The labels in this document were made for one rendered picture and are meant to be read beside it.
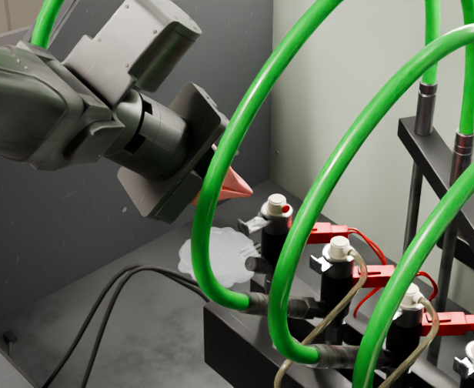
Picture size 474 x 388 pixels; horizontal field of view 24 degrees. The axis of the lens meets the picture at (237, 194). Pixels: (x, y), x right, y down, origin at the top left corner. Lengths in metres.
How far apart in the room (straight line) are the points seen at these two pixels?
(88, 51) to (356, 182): 0.64
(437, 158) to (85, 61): 0.43
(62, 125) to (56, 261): 0.62
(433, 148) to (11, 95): 0.56
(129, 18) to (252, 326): 0.39
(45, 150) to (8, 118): 0.07
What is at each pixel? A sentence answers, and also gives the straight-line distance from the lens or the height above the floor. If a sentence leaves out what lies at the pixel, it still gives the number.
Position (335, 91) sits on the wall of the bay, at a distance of 1.35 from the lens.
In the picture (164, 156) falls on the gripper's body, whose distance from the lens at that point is 0.87.
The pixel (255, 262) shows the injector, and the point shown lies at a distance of 1.03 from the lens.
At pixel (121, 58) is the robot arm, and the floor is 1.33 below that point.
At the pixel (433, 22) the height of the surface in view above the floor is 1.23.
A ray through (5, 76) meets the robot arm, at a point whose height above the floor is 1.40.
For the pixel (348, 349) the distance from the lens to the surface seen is 0.90.
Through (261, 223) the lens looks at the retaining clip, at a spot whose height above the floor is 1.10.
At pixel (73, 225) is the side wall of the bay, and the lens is 1.32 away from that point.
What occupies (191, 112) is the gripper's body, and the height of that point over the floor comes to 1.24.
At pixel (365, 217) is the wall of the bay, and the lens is 1.40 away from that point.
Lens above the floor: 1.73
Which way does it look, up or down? 37 degrees down
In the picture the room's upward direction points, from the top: straight up
